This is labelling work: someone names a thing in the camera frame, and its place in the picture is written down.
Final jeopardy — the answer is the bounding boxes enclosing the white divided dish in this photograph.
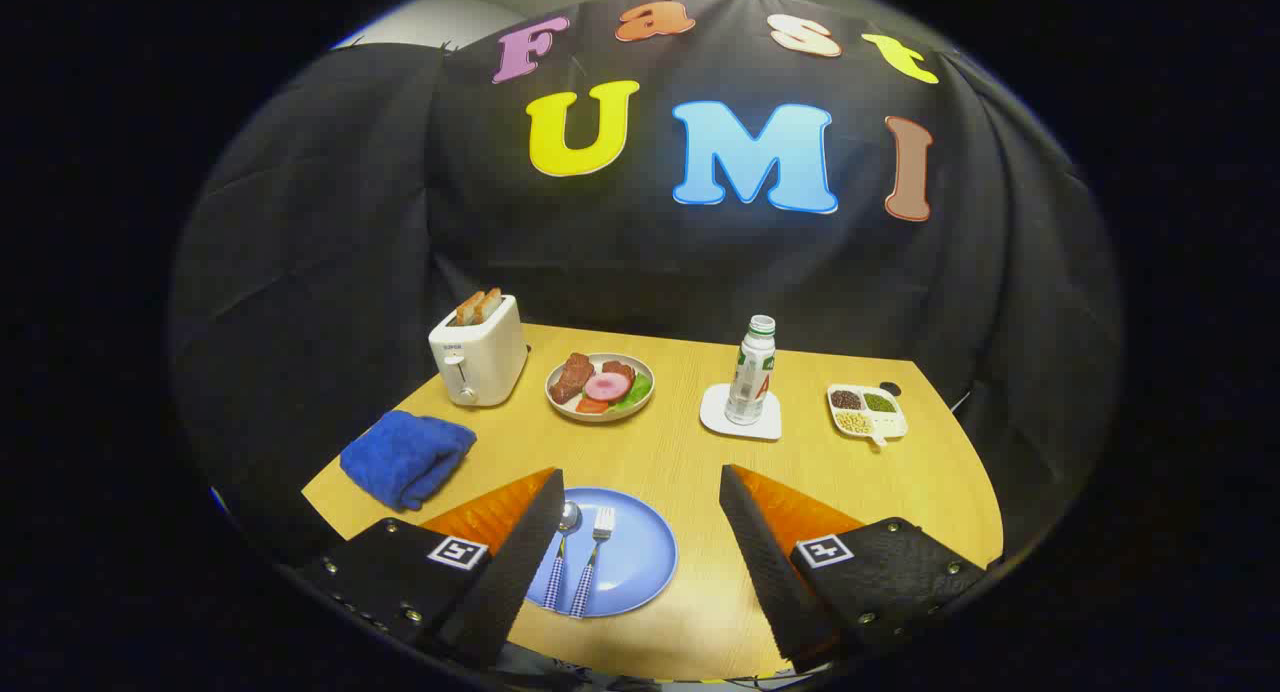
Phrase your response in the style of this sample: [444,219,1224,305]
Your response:
[827,383,909,446]

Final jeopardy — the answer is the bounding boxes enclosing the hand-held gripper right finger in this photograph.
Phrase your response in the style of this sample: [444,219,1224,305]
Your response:
[718,463,996,675]

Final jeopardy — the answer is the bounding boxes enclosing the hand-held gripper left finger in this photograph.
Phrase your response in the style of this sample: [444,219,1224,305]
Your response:
[290,466,567,671]

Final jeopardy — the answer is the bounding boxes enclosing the white drink bottle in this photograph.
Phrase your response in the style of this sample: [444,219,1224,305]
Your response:
[725,315,778,427]

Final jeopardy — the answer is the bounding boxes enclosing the white square coaster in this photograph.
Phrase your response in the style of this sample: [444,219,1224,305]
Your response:
[699,383,783,441]

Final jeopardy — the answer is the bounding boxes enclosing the blue folded towel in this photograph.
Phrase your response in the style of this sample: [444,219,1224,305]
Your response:
[340,410,478,512]

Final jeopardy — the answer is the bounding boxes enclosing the fork with checked handle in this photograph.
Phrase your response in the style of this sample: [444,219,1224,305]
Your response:
[570,507,616,619]

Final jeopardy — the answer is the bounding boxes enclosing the blue round plate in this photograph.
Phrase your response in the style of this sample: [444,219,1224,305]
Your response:
[525,487,679,619]

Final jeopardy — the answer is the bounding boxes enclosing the spoon with checked handle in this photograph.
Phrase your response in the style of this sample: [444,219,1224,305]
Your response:
[543,500,582,611]

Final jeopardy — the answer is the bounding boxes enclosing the white toaster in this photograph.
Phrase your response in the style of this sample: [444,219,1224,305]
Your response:
[428,294,529,408]

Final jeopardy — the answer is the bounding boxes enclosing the large brown meat piece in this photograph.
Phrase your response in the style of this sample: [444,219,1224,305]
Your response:
[549,352,596,405]

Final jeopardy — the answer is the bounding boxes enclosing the white food plate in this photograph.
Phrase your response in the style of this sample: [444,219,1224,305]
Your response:
[545,352,656,423]

